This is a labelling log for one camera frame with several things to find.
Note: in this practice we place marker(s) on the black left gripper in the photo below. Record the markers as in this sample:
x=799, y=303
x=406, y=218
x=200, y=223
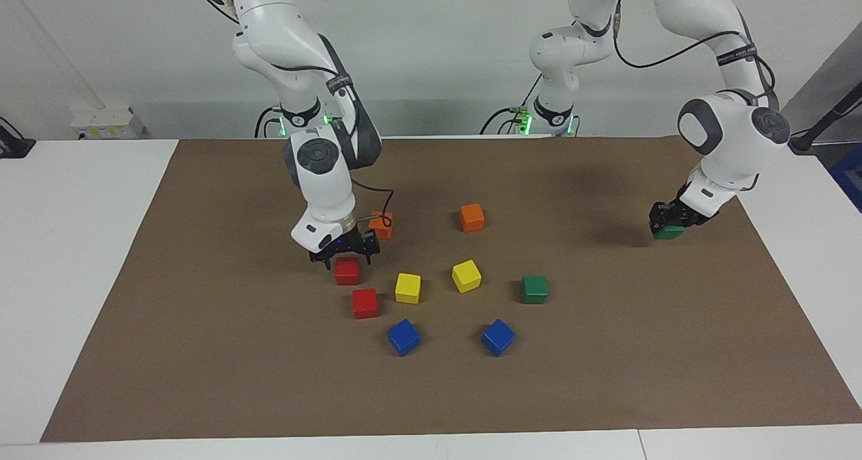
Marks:
x=681, y=212

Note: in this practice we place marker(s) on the white power strip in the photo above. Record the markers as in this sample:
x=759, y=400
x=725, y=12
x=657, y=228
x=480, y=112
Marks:
x=104, y=123

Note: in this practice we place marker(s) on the brown table mat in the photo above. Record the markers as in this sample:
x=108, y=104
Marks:
x=269, y=379

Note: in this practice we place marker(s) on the black stand pole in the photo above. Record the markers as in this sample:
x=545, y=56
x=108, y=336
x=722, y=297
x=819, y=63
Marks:
x=818, y=133

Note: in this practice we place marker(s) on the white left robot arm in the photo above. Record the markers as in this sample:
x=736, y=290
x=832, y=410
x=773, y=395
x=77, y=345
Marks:
x=727, y=150

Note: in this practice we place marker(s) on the orange wooden cube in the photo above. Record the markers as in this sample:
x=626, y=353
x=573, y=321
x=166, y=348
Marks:
x=471, y=218
x=386, y=224

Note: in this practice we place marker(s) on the green wooden cube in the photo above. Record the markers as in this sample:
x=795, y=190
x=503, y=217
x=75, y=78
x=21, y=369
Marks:
x=534, y=289
x=670, y=232

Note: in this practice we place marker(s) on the red wooden cube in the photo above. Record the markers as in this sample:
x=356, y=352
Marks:
x=365, y=304
x=347, y=273

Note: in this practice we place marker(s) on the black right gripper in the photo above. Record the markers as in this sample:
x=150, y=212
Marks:
x=340, y=244

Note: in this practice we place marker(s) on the blue plastic bin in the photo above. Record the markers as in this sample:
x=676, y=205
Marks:
x=850, y=180

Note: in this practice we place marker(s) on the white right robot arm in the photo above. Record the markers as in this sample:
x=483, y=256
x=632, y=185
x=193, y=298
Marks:
x=323, y=177

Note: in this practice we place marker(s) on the black clamp mount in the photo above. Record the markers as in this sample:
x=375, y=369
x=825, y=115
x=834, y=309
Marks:
x=13, y=147

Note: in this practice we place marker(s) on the blue wooden cube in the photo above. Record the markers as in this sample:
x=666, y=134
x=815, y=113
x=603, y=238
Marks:
x=403, y=337
x=498, y=337

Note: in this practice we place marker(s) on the yellow wooden cube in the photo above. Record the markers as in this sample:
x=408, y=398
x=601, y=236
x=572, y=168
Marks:
x=407, y=289
x=466, y=276

